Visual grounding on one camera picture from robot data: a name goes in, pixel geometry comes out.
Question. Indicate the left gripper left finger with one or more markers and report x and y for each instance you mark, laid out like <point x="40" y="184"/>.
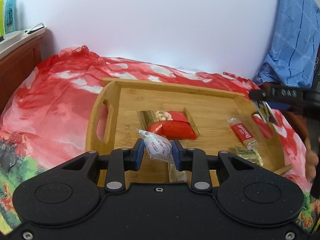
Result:
<point x="121" y="160"/>

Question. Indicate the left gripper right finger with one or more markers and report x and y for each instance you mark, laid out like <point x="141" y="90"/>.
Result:
<point x="195" y="161"/>

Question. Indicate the white nougat candy packet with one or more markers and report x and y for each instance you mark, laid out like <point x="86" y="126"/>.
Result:
<point x="158" y="148"/>

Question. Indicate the long red Biscoff biscuit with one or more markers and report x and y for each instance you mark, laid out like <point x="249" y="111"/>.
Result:
<point x="243" y="133"/>

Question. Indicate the brown black white chocolate bar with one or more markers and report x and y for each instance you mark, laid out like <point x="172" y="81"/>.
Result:
<point x="265" y="112"/>

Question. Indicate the person's hand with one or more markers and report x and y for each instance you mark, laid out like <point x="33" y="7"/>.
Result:
<point x="311" y="161"/>

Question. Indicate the blue plaid shirt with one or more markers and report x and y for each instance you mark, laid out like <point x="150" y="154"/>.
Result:
<point x="291" y="58"/>

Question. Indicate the red gold nut packet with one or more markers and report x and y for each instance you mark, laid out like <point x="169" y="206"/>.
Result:
<point x="169" y="124"/>

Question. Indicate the bamboo serving tray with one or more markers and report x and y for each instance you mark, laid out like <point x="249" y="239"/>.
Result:
<point x="198" y="117"/>

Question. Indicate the gold green tea sachet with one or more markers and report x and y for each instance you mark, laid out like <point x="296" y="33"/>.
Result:
<point x="251" y="155"/>

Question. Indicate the red floral table cloth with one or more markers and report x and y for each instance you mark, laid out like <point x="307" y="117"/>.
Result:
<point x="44" y="123"/>

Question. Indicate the wooden side cabinet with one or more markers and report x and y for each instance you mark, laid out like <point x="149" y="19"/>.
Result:
<point x="17" y="66"/>

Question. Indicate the white power strip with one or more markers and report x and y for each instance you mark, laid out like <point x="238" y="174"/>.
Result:
<point x="14" y="40"/>

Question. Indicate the yellow green bottle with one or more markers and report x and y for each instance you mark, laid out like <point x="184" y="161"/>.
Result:
<point x="2" y="28"/>

